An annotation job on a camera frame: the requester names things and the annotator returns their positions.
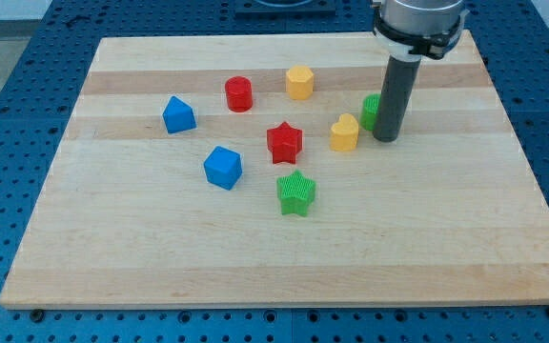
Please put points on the blue cube block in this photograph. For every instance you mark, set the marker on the blue cube block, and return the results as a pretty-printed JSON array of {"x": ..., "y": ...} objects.
[{"x": 223, "y": 167}]

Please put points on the blue triangular prism block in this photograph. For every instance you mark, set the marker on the blue triangular prism block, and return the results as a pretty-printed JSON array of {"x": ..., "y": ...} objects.
[{"x": 178, "y": 116}]

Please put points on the red star block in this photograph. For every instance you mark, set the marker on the red star block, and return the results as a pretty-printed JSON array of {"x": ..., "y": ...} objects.
[{"x": 285, "y": 143}]

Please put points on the yellow hexagon block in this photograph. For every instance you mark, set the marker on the yellow hexagon block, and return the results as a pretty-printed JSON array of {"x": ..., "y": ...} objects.
[{"x": 299, "y": 82}]

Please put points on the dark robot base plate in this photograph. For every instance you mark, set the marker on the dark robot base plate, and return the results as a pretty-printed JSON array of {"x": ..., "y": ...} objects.
[{"x": 252, "y": 8}]

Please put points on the yellow heart block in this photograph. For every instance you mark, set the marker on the yellow heart block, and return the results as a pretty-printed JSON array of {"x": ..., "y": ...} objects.
[{"x": 344, "y": 133}]

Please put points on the red cylinder block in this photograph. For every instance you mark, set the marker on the red cylinder block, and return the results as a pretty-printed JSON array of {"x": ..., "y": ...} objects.
[{"x": 239, "y": 93}]

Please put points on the dark grey cylindrical pointer tool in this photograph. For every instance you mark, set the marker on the dark grey cylindrical pointer tool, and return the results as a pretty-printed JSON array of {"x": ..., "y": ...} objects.
[{"x": 395, "y": 94}]

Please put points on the green cylinder block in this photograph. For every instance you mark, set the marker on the green cylinder block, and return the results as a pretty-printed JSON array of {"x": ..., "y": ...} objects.
[{"x": 369, "y": 111}]

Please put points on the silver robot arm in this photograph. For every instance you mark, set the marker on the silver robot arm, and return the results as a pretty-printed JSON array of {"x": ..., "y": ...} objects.
[{"x": 412, "y": 29}]

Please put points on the green star block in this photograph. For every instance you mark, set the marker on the green star block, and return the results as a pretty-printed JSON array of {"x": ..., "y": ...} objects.
[{"x": 295, "y": 193}]

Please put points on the wooden board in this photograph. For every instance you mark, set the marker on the wooden board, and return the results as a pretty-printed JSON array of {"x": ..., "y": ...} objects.
[{"x": 449, "y": 214}]

